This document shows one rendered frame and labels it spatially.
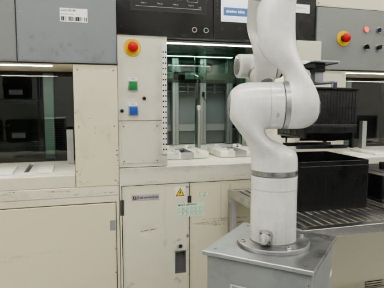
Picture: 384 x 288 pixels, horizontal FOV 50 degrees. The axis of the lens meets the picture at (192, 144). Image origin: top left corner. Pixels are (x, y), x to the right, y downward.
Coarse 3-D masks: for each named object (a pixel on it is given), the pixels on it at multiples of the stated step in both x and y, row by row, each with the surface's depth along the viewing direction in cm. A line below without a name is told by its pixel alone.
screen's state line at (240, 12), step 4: (224, 8) 171; (228, 8) 171; (232, 8) 172; (236, 8) 172; (240, 8) 173; (224, 12) 171; (228, 12) 172; (232, 12) 172; (236, 12) 173; (240, 12) 173; (244, 12) 174; (240, 16) 173; (244, 16) 174
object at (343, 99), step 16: (320, 80) 151; (320, 96) 141; (336, 96) 143; (352, 96) 144; (320, 112) 142; (336, 112) 143; (352, 112) 145; (304, 128) 141; (320, 128) 142; (336, 128) 144; (352, 128) 146; (288, 144) 157; (304, 144) 158; (320, 144) 160; (352, 144) 148
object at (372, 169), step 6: (372, 168) 171; (378, 168) 171; (372, 174) 158; (378, 174) 156; (372, 180) 158; (378, 180) 155; (372, 186) 159; (378, 186) 155; (372, 192) 159; (378, 192) 155; (372, 198) 158; (378, 198) 155
